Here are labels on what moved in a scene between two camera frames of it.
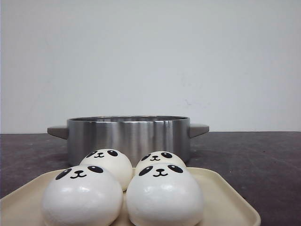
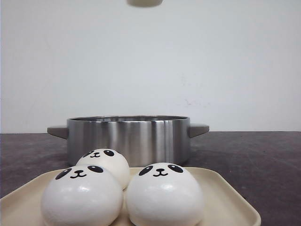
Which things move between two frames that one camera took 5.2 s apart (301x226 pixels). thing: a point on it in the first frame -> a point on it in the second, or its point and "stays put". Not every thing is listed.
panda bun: (164, 194) stays put
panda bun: (83, 195) stays put
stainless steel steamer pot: (134, 135) stays put
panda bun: (161, 157) -> (144, 3)
